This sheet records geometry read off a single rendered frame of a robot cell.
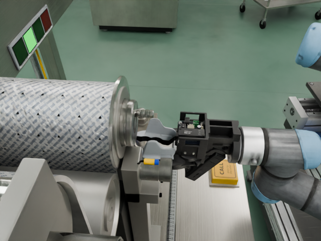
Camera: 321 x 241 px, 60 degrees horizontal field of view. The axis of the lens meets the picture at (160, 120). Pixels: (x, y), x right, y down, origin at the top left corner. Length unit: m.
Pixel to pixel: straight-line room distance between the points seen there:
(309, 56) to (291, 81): 2.06
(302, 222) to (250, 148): 1.15
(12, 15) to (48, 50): 0.60
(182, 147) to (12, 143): 0.28
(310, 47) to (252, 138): 0.36
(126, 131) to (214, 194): 0.43
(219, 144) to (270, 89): 2.19
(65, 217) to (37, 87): 0.23
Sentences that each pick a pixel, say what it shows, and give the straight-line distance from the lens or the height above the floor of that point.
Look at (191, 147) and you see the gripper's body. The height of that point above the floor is 1.17.
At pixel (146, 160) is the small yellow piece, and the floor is 1.24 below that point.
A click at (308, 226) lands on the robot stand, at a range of 1.67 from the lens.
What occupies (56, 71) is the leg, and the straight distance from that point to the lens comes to 1.46.
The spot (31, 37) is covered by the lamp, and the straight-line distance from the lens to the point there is 0.88.
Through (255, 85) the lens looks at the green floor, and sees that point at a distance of 2.71.
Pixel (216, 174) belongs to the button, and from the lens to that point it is 0.79.
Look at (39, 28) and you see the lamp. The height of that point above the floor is 1.18.
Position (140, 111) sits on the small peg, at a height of 1.26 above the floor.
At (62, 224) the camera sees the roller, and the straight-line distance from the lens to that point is 0.28.
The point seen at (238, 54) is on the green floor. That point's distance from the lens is 3.12.
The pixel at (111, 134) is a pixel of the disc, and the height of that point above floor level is 1.29.
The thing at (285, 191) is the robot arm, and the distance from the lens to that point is 0.64.
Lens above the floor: 1.57
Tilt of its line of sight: 45 degrees down
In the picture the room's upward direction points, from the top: straight up
